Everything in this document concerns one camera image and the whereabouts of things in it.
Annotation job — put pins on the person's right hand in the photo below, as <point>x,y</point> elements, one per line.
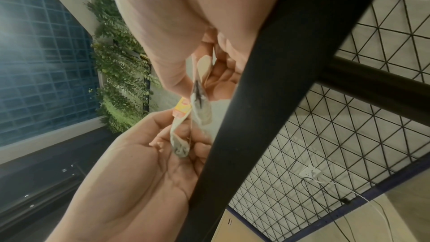
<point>195,1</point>

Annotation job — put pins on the person's left hand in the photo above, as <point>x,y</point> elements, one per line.
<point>127,187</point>

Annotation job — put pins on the white tea bag yellow tag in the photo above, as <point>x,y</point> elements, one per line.
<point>179,148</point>
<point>201,108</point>

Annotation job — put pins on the light wooden cabinet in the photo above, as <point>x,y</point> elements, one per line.
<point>235,227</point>

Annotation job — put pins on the black table base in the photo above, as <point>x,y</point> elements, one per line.
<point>285,76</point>

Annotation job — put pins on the gridded glass facade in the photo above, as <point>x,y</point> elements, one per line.
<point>40,63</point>

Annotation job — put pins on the green leafy plant wall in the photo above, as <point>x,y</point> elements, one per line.
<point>124,76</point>

